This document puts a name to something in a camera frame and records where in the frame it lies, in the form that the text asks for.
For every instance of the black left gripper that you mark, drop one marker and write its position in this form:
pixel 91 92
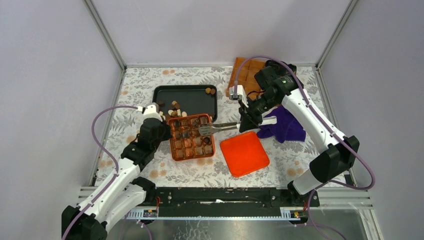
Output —
pixel 167 130

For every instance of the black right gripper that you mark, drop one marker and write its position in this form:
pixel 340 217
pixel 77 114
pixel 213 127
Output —
pixel 248 119

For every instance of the orange chocolate box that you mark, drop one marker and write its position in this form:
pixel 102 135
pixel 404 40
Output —
pixel 187 142

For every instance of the metal tongs white handle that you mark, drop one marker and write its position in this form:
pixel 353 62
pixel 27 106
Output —
pixel 215 127

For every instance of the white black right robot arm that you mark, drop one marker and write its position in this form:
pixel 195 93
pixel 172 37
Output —
pixel 281 86

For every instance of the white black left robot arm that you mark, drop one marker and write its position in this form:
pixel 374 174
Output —
pixel 121 191

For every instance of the black chocolate tray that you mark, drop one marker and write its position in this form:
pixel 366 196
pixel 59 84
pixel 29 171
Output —
pixel 192 98

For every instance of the orange box lid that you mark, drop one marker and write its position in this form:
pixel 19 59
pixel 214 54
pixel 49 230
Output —
pixel 244 154

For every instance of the purple cloth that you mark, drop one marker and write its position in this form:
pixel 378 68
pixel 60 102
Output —
pixel 287 127

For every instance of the orange compartment organizer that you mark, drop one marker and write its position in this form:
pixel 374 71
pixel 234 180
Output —
pixel 245 76

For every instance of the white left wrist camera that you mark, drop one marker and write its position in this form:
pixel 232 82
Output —
pixel 151 111

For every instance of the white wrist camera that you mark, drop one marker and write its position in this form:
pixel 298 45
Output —
pixel 151 111
pixel 238 93

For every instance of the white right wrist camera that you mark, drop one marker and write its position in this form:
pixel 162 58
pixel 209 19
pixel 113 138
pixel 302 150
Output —
pixel 238 93

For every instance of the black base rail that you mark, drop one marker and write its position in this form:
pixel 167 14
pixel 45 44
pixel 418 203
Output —
pixel 228 203

